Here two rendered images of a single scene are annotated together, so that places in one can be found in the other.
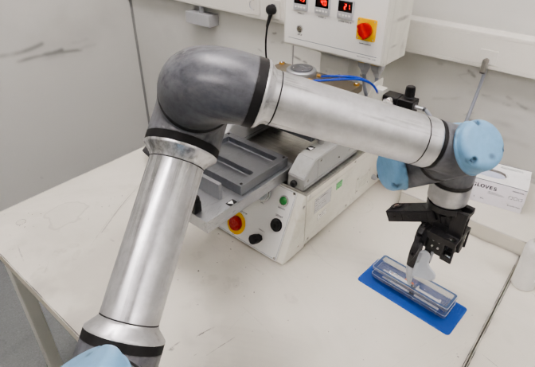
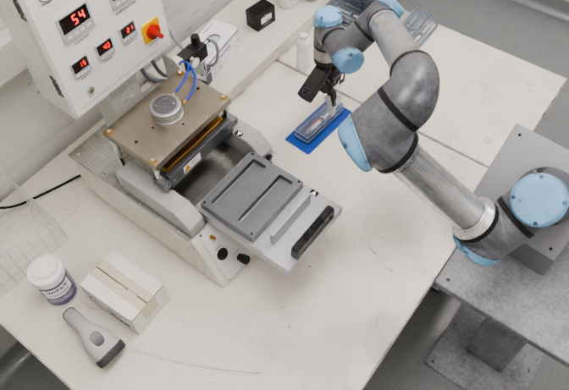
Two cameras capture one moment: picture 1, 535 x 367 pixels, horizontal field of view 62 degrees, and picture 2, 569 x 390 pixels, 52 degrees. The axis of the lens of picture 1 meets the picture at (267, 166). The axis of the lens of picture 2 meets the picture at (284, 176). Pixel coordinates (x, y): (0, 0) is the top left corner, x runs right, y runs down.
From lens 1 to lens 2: 139 cm
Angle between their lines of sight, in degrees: 65
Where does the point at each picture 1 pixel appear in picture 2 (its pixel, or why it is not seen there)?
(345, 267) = (295, 161)
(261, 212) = not seen: hidden behind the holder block
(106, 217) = (234, 378)
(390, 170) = (358, 60)
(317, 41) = (113, 82)
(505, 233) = (266, 57)
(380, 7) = (154, 3)
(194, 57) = (427, 80)
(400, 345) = not seen: hidden behind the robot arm
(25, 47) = not seen: outside the picture
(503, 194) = (233, 43)
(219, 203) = (315, 201)
